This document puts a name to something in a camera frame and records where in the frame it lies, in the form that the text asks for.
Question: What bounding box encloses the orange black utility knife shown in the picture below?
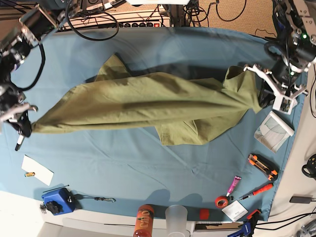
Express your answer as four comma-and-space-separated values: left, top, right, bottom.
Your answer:
248, 154, 279, 182

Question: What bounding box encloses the blue orange clamp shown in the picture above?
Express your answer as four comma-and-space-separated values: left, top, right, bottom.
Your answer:
228, 209, 261, 237

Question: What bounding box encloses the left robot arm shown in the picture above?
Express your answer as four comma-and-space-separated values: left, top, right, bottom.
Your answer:
244, 0, 316, 115

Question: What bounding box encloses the black zip tie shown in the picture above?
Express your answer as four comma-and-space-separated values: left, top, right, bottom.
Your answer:
43, 185, 69, 193

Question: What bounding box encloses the orange drink bottle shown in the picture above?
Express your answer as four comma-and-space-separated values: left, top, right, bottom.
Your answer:
133, 204, 154, 237

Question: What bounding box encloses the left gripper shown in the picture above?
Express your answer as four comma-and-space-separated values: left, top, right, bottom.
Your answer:
243, 59, 309, 114

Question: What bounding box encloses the black power strip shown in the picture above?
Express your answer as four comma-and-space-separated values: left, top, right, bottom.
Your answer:
119, 21, 167, 28

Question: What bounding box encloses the blue table cloth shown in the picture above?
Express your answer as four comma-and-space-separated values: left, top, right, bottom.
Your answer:
0, 28, 294, 216

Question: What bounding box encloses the translucent plastic cup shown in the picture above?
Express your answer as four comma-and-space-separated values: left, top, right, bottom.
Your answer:
165, 205, 188, 237

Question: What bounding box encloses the white black marker pen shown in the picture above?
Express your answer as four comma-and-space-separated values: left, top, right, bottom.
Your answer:
15, 135, 25, 151

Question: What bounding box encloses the white leaf pattern notebook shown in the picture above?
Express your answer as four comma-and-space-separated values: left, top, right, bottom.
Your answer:
254, 111, 294, 153

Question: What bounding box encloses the pink glue tube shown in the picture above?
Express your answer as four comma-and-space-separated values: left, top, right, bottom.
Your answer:
226, 176, 242, 197

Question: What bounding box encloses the red tape roll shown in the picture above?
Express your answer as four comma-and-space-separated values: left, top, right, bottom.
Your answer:
215, 196, 230, 209

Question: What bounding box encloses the olive green t-shirt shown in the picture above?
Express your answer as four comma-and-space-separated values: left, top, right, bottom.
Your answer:
32, 55, 261, 145

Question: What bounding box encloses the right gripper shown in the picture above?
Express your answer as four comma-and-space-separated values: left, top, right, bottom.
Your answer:
0, 102, 38, 137

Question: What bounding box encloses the white paper card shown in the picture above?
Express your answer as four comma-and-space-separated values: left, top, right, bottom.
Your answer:
21, 155, 54, 186

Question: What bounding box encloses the orange screwdriver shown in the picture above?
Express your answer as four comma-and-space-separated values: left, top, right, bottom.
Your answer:
238, 183, 274, 200

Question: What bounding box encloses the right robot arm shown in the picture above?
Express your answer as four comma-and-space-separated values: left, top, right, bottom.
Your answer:
0, 5, 248, 137

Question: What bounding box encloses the blue box with knob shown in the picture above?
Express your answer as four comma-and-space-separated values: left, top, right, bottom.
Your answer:
41, 188, 76, 216

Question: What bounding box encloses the black lanyard with carabiner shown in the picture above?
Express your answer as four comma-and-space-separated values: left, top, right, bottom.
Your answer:
73, 194, 116, 203

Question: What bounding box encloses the white square card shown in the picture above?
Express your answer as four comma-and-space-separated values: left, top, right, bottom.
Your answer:
222, 200, 248, 222

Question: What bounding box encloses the small yellow battery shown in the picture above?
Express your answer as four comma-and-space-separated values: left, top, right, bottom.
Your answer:
25, 172, 35, 177

